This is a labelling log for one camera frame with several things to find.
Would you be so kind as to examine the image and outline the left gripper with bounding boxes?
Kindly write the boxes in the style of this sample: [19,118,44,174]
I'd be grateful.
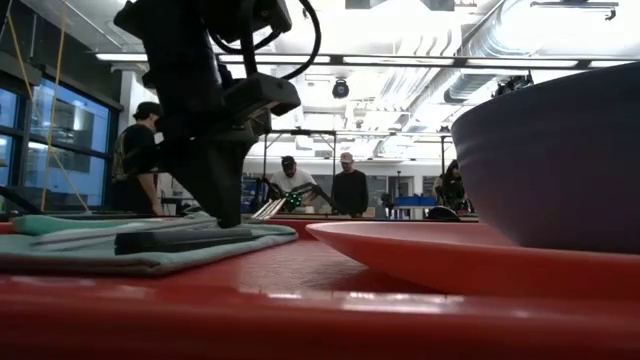
[144,29,274,230]

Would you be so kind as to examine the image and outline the fork with patterned teal handle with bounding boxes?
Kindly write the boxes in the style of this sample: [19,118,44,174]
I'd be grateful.
[29,196,290,251]

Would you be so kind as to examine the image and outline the teal cloth napkin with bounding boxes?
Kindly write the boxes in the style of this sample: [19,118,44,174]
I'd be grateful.
[0,213,300,277]

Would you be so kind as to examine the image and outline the black-handled table knife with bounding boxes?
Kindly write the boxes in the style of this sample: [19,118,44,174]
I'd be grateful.
[113,227,255,257]

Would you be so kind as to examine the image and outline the red plastic tray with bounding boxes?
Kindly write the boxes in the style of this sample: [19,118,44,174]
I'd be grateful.
[0,215,640,360]

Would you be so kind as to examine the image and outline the pink round plate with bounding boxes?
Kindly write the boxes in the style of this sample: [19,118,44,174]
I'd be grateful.
[305,220,640,301]

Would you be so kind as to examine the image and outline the blue bowl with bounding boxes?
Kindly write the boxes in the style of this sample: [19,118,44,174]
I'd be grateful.
[451,62,640,255]

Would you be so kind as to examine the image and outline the person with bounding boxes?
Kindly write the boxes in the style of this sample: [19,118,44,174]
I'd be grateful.
[330,150,371,218]
[268,154,320,201]
[432,158,469,214]

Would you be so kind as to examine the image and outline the person's red shoes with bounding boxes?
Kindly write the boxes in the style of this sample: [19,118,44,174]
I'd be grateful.
[110,101,166,217]

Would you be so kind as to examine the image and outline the large dark-framed window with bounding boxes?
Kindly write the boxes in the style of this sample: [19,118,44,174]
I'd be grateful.
[0,74,121,214]

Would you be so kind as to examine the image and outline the blue storage bin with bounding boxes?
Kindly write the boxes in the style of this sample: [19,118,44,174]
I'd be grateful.
[393,195,438,208]

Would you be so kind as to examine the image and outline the long linear ceiling light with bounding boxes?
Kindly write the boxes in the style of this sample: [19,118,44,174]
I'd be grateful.
[94,52,640,70]

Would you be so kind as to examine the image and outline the black chair back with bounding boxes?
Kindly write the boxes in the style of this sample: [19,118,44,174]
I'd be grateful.
[426,204,462,223]

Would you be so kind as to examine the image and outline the black ceiling track light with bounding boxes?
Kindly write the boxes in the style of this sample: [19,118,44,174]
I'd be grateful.
[492,71,535,97]

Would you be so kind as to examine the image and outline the black background rig frame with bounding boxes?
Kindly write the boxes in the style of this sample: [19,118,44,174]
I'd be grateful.
[262,129,337,216]

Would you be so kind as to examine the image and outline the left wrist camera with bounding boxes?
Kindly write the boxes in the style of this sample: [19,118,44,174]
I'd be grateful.
[222,72,302,120]

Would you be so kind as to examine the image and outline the yellow hanging cord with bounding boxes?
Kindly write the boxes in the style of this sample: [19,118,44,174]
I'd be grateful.
[39,0,67,215]
[3,0,92,215]

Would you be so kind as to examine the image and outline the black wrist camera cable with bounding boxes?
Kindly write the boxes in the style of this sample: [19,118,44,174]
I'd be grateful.
[207,0,322,81]

